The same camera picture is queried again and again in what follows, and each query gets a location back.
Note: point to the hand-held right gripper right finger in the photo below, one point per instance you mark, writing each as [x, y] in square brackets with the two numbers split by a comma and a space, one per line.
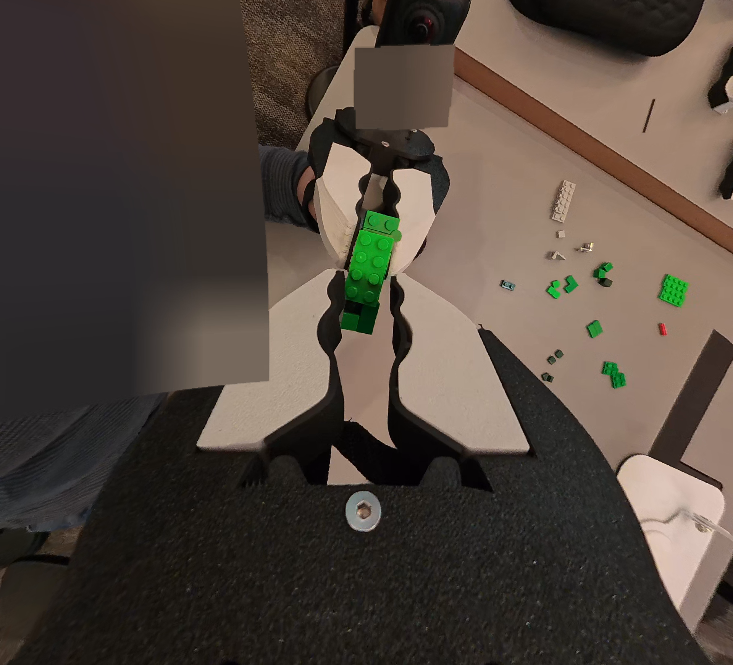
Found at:
[452, 367]

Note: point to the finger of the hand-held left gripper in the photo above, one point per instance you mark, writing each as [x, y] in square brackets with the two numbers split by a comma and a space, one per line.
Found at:
[338, 195]
[415, 207]

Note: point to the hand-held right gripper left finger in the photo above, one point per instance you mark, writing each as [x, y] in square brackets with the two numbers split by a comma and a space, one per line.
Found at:
[292, 344]

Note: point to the green toy brick assembly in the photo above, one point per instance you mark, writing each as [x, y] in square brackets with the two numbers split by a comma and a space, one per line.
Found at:
[369, 270]

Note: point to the person's left forearm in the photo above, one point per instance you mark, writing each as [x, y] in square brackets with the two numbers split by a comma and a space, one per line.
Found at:
[280, 184]

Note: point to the white desk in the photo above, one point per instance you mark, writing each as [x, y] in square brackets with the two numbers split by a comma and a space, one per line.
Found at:
[515, 172]

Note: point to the black round stand base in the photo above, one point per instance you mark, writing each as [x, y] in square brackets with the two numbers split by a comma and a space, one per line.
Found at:
[322, 89]

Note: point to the bright green corner brick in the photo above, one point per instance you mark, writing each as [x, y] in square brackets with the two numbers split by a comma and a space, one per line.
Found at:
[553, 290]
[571, 284]

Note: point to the green rectangular brick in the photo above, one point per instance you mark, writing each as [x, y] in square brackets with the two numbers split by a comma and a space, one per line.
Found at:
[595, 329]

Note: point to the grey toy brick plate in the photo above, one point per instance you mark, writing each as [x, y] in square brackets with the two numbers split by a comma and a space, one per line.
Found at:
[563, 200]

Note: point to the green stepped double brick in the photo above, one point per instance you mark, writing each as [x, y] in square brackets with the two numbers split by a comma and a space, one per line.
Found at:
[614, 374]

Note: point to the green and black brick cluster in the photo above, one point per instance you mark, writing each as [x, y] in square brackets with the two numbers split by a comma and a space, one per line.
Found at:
[603, 273]

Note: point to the white board with wooden edge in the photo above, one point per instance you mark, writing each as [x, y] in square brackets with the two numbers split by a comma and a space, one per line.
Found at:
[578, 75]

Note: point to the square green brick plate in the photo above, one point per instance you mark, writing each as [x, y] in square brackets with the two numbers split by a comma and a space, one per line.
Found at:
[674, 290]

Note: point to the thin dark stick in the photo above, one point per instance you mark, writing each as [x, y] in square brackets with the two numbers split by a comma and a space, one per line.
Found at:
[649, 115]

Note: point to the black flat strip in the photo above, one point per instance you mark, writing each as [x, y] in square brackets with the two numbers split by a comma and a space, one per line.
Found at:
[696, 390]

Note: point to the person's blue-grey clothing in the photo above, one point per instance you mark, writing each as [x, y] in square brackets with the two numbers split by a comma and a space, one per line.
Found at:
[68, 459]

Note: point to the white box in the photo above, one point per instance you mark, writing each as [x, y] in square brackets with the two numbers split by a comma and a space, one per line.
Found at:
[670, 504]

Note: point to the small black holder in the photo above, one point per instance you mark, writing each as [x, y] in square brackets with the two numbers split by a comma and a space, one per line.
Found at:
[727, 181]

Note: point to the black and white holder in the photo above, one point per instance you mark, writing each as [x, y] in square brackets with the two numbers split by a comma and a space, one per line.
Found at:
[722, 89]

